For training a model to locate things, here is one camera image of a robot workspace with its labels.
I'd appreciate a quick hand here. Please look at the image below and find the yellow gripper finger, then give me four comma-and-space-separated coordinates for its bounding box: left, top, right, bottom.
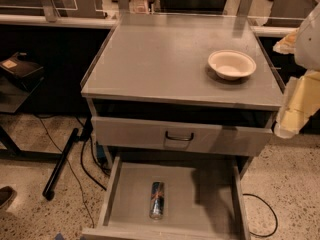
274, 70, 320, 139
273, 29, 298, 54

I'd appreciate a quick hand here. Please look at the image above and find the blue silver redbull can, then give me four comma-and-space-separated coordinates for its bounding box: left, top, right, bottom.
149, 182, 164, 220

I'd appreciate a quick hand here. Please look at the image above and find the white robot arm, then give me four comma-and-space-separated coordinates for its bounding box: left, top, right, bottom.
273, 4, 320, 139

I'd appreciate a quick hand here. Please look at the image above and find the closed top drawer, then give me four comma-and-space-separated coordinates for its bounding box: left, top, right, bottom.
92, 116, 272, 156

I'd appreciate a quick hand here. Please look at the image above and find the grey metal drawer cabinet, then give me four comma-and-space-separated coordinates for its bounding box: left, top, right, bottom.
79, 12, 293, 240

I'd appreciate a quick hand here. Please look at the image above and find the open middle drawer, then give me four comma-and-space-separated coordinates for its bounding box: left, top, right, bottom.
83, 157, 251, 240

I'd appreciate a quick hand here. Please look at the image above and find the white paper bowl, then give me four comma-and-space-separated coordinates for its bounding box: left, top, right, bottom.
208, 50, 256, 81

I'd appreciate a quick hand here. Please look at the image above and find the black box device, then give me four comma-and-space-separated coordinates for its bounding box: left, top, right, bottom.
0, 52, 44, 92

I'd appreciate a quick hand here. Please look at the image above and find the black metal floor bar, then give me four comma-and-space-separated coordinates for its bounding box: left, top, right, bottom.
42, 118, 92, 201

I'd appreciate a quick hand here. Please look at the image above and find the black side table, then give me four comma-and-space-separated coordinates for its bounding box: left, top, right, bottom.
0, 77, 62, 162

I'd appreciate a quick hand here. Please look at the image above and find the dark shoe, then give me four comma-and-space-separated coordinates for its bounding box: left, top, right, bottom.
0, 186, 16, 210

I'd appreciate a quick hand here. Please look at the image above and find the black cable right floor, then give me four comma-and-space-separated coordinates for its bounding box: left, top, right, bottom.
242, 193, 279, 238

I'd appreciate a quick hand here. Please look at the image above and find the black cable floor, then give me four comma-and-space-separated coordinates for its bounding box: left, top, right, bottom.
242, 193, 279, 238
33, 113, 111, 228

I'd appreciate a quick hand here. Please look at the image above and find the black drawer handle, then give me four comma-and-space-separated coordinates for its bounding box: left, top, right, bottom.
165, 131, 194, 142

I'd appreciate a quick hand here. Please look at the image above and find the black cable left floor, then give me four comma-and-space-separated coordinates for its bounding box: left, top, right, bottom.
33, 113, 111, 228

